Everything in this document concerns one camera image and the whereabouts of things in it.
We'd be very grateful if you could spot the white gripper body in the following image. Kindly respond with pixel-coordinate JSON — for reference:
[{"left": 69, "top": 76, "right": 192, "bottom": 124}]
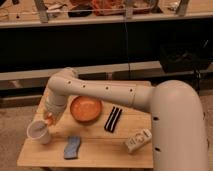
[{"left": 43, "top": 97, "right": 67, "bottom": 123}]

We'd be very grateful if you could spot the orange pepper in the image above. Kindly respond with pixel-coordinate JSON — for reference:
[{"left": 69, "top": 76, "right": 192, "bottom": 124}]
[{"left": 45, "top": 115, "right": 54, "bottom": 126}]

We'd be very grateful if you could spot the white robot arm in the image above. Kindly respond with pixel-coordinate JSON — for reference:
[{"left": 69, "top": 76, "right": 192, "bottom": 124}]
[{"left": 45, "top": 68, "right": 209, "bottom": 171}]

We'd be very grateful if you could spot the white ceramic cup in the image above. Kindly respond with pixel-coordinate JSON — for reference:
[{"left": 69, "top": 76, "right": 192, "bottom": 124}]
[{"left": 27, "top": 120, "right": 51, "bottom": 144}]

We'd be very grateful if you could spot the orange bowl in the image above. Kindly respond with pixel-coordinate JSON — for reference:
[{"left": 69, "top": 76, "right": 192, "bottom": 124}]
[{"left": 70, "top": 96, "right": 102, "bottom": 122}]

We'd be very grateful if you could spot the blue sponge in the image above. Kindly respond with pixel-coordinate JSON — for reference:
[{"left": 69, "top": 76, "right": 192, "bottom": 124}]
[{"left": 64, "top": 136, "right": 81, "bottom": 160}]

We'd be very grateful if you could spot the wooden table board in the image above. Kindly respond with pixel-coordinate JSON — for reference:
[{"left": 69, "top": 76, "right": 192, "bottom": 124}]
[{"left": 17, "top": 102, "right": 153, "bottom": 168}]

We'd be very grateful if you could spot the black striped eraser block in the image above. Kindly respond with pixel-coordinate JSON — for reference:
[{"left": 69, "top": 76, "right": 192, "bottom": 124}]
[{"left": 104, "top": 107, "right": 122, "bottom": 133}]

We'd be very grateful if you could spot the black bin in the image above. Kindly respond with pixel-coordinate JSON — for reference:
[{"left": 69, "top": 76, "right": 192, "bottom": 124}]
[{"left": 160, "top": 43, "right": 213, "bottom": 73}]

